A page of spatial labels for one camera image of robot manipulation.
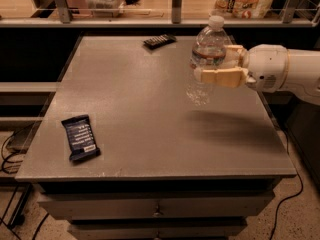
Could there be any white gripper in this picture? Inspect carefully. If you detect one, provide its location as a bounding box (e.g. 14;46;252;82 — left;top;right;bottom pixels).
194;44;289;93

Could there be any clear plastic water bottle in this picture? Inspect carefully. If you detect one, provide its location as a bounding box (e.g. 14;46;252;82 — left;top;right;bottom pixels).
186;15;232;106

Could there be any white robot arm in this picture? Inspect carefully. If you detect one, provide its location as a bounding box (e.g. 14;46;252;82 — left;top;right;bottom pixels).
194;44;320;105

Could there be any colourful snack bag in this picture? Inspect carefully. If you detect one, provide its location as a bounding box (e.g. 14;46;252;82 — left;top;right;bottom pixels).
210;0;273;19

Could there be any black remote control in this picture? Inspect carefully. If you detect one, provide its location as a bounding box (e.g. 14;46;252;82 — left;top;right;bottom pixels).
144;34;176;50

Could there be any grey drawer cabinet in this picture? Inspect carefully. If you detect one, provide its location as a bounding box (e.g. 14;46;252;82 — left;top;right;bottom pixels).
17;36;295;240

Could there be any clear plastic container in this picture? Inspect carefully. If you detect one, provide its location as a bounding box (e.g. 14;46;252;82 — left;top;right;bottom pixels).
86;0;123;18

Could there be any dark blue snack bar wrapper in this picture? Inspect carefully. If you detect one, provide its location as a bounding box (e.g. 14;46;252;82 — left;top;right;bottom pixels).
62;115;100;162

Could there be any grey box on floor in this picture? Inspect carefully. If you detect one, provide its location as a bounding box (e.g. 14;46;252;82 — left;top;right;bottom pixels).
6;125;33;153

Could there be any grey metal railing frame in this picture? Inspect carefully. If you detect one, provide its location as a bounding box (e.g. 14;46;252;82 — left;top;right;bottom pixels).
0;0;320;28

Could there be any black floor cable right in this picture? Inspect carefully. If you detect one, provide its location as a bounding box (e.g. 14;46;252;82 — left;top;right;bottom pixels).
268;130;305;240

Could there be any black cables left floor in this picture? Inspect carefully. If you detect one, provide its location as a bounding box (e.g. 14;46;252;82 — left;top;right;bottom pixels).
0;125;50;240

